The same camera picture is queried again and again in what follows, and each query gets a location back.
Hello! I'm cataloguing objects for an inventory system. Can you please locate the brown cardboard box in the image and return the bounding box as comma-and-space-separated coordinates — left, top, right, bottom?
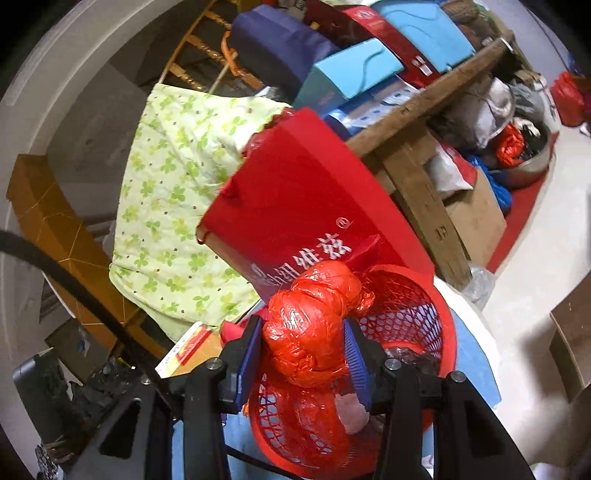
443, 165, 509, 269

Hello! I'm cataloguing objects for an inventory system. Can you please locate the red plastic mesh basket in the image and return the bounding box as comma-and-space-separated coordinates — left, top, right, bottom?
245, 264, 458, 479

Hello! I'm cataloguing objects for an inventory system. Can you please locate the wooden spindle headboard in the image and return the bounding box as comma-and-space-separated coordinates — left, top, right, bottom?
159, 0, 269, 94

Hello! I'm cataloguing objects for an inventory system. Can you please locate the orange clothes hanger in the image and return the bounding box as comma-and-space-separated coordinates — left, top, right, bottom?
220, 30, 246, 80

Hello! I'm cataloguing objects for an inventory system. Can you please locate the orange wooden cabinet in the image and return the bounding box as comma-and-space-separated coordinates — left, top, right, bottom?
7, 154, 168, 357

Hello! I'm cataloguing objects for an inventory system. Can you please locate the flattened red plastic bag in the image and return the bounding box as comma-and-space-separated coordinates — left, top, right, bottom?
276, 382, 366, 463

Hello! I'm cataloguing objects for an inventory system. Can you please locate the metal basin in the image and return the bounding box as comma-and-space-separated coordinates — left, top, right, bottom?
489, 119, 553, 188

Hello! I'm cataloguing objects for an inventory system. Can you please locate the black plastic bag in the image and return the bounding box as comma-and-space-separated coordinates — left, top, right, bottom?
69, 356, 140, 445

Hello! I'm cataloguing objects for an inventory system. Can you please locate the red plastic bag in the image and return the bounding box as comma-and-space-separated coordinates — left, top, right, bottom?
276, 382, 366, 463
261, 260, 377, 389
496, 123, 527, 169
549, 71, 587, 128

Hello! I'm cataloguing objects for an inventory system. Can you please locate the large red gift box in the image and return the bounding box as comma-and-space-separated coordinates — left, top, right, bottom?
196, 107, 437, 306

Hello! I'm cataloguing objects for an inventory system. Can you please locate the clear plastic bag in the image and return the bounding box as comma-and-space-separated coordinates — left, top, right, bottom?
462, 265, 498, 311

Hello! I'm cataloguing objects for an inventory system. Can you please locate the red white flat carton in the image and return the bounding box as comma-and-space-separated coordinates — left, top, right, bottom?
154, 320, 223, 380

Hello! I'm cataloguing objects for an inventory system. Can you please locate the red floor mat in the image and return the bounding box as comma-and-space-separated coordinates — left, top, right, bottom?
486, 133, 560, 274

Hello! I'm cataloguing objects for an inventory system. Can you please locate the large light blue box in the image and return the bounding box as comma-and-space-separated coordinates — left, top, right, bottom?
372, 0, 477, 75

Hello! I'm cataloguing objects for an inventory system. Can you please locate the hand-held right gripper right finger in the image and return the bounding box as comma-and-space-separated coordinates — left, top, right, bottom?
344, 318, 536, 480

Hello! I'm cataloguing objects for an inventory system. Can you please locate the grey white sack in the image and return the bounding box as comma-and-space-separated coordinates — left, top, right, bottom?
461, 76, 516, 149

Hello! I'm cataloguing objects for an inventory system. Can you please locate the long red box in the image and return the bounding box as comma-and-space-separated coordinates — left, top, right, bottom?
305, 0, 440, 89

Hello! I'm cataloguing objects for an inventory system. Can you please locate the small light blue box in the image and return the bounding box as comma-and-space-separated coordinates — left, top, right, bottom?
293, 37, 405, 116

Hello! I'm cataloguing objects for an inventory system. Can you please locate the blue knit blanket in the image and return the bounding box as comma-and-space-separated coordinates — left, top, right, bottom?
171, 305, 502, 480

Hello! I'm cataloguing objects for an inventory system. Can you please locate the brown cardboard sheet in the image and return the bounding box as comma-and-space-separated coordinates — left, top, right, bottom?
549, 288, 591, 403

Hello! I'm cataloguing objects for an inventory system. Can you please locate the green clover print quilt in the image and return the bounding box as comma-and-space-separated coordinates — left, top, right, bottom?
109, 83, 293, 343

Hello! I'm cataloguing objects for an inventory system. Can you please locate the blue white printed carton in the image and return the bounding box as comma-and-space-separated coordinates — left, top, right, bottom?
331, 78, 422, 136

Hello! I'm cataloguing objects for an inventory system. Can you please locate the blue plastic bag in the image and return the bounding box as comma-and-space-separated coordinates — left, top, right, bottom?
465, 154, 514, 217

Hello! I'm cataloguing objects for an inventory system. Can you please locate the black cable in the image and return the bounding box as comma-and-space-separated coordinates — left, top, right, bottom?
0, 229, 161, 385

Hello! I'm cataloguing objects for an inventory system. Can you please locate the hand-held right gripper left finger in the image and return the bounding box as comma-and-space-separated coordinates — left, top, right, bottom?
69, 315, 265, 480

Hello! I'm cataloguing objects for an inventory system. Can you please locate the rough wooden bench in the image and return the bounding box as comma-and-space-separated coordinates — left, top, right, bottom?
346, 30, 515, 291

